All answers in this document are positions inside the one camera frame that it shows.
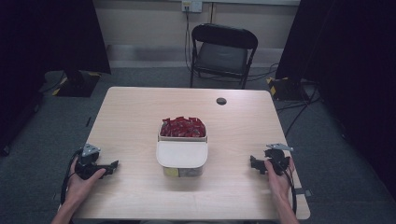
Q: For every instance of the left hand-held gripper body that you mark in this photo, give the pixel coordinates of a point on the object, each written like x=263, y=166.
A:
x=88, y=161

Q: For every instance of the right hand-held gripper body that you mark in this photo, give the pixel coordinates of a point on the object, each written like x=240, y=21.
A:
x=278, y=158

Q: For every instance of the clear two-compartment plastic container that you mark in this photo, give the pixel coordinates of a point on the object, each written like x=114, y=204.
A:
x=182, y=171

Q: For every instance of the white container lid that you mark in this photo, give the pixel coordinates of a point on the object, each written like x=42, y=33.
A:
x=182, y=154

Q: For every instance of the person's right hand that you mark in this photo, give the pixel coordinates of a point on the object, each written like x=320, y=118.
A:
x=278, y=185

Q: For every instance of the person's left hand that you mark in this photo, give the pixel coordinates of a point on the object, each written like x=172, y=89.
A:
x=81, y=188

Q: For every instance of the grey tape strip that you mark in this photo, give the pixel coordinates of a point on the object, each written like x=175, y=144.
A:
x=303, y=192

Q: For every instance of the lime half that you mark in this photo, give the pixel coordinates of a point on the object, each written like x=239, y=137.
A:
x=171, y=172

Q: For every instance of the black stand base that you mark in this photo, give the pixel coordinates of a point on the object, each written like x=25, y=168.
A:
x=77, y=84
x=286, y=88

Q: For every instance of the pile of red packets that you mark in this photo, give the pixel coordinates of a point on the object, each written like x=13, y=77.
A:
x=183, y=127

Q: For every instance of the black folding chair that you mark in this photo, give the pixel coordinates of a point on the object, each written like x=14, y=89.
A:
x=222, y=56

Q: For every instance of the black curtain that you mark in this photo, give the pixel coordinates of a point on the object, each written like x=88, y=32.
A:
x=348, y=62
x=46, y=37

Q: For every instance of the white wall socket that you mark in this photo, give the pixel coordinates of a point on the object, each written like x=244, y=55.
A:
x=191, y=5

